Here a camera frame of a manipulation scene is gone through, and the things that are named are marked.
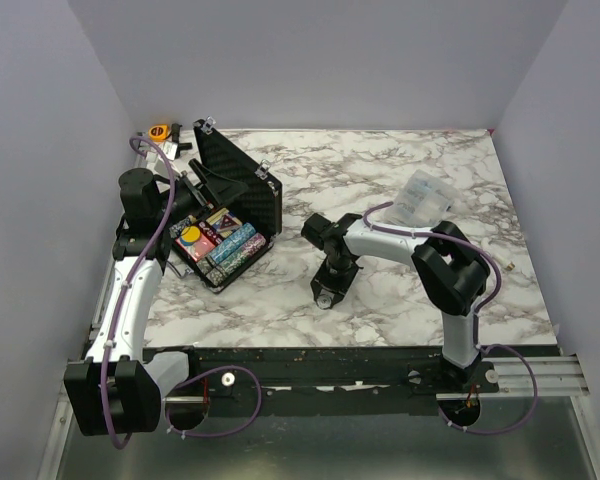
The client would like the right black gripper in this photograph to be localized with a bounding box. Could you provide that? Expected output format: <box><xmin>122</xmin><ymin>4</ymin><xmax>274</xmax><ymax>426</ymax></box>
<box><xmin>312</xmin><ymin>256</ymin><xmax>360</xmax><ymax>305</ymax></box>

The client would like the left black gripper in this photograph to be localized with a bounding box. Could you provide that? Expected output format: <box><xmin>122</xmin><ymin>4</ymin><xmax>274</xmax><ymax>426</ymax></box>
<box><xmin>156</xmin><ymin>159</ymin><xmax>248</xmax><ymax>228</ymax></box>

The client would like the red triangular dealer button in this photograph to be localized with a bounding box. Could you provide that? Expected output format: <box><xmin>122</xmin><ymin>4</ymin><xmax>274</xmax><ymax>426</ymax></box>
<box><xmin>214</xmin><ymin>214</ymin><xmax>242</xmax><ymax>238</ymax></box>

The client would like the white poker chip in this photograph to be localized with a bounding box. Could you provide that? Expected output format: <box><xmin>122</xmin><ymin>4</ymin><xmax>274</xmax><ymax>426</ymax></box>
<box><xmin>317</xmin><ymin>297</ymin><xmax>331</xmax><ymax>309</ymax></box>

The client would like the yellow round button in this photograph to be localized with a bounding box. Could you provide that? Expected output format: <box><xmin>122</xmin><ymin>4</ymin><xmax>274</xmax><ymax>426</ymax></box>
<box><xmin>180</xmin><ymin>226</ymin><xmax>201</xmax><ymax>245</ymax></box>

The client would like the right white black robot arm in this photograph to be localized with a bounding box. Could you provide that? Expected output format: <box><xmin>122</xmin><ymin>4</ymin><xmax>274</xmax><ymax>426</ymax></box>
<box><xmin>301</xmin><ymin>214</ymin><xmax>497</xmax><ymax>392</ymax></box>

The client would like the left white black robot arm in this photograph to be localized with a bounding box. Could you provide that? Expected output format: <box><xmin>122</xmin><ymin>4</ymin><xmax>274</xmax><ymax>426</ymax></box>
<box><xmin>64</xmin><ymin>162</ymin><xmax>248</xmax><ymax>446</ymax></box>

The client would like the red playing card deck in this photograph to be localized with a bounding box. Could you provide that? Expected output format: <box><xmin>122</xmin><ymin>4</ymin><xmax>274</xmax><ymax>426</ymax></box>
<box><xmin>176</xmin><ymin>229</ymin><xmax>216</xmax><ymax>262</ymax></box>

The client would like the blue poker chip row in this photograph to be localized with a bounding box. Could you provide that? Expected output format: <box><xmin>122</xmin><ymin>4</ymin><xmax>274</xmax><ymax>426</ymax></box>
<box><xmin>205</xmin><ymin>223</ymin><xmax>256</xmax><ymax>265</ymax></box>

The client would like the purple poker chip row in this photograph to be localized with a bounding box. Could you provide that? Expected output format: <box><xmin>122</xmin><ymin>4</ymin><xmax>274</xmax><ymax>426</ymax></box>
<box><xmin>218</xmin><ymin>233</ymin><xmax>266</xmax><ymax>275</ymax></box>

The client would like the orange tape measure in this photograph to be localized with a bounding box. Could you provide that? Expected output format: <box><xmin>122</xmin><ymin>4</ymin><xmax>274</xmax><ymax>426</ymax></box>
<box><xmin>148</xmin><ymin>124</ymin><xmax>170</xmax><ymax>143</ymax></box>

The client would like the clear plastic box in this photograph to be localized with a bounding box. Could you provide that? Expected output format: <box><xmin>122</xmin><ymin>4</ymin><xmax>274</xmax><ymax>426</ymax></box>
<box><xmin>384</xmin><ymin>169</ymin><xmax>460</xmax><ymax>228</ymax></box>

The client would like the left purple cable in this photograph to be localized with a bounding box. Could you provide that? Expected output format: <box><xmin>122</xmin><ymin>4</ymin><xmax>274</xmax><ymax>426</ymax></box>
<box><xmin>98</xmin><ymin>134</ymin><xmax>264</xmax><ymax>450</ymax></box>

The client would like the purple cable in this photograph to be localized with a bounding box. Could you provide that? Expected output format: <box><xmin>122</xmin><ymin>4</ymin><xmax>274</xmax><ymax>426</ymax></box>
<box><xmin>98</xmin><ymin>134</ymin><xmax>264</xmax><ymax>450</ymax></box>
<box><xmin>362</xmin><ymin>202</ymin><xmax>540</xmax><ymax>435</ymax></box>

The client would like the black mounting rail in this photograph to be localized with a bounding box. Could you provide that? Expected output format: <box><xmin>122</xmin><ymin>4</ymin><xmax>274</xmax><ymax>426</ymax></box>
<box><xmin>166</xmin><ymin>347</ymin><xmax>499</xmax><ymax>421</ymax></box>

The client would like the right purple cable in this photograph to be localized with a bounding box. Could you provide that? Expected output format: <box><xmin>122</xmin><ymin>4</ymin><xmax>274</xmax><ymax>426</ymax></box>
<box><xmin>362</xmin><ymin>202</ymin><xmax>540</xmax><ymax>435</ymax></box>

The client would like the aluminium side rail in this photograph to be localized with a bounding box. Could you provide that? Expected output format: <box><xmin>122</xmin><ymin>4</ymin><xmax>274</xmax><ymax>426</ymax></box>
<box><xmin>54</xmin><ymin>130</ymin><xmax>154</xmax><ymax>401</ymax></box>

